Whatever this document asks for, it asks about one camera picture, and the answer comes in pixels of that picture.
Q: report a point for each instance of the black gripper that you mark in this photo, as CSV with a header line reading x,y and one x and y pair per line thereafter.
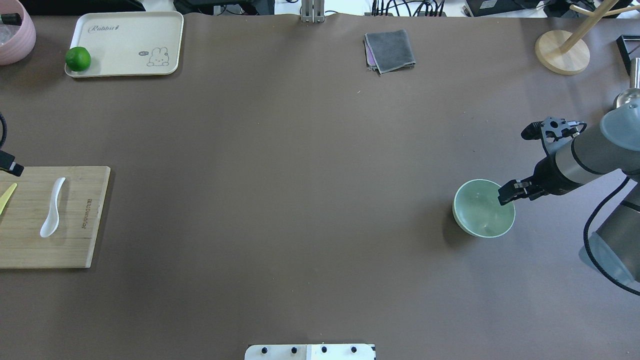
x,y
546,178

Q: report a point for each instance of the light green bowl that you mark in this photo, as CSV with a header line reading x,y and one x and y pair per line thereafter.
x,y
477,210

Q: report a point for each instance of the white plastic spoon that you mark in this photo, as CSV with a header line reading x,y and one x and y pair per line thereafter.
x,y
52,220

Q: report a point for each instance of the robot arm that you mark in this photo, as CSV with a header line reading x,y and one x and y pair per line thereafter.
x,y
577,155

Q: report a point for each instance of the pink ribbed bowl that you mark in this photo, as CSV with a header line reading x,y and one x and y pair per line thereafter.
x,y
22,43

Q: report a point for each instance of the wooden mug tree stand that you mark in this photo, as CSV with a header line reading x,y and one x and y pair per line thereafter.
x,y
564,52

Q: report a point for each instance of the metal scoop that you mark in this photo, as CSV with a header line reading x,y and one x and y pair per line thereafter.
x,y
633,92

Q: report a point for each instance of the grey folded cloth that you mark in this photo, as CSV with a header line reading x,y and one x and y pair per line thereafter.
x,y
388,51

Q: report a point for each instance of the cream rabbit tray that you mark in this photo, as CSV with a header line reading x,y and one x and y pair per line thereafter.
x,y
140,43

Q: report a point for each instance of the green lime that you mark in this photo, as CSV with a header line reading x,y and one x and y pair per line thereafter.
x,y
78,59

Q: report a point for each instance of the bamboo cutting board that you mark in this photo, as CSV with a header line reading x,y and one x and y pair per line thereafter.
x,y
80,206

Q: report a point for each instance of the yellow plastic knife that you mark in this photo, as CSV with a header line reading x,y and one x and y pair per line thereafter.
x,y
5,197

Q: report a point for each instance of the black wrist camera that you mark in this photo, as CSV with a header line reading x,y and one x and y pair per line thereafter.
x,y
9,165
553,133

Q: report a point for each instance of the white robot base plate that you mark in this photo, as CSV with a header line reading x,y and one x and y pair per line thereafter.
x,y
318,351

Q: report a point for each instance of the aluminium frame post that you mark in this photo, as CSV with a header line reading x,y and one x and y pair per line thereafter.
x,y
312,11

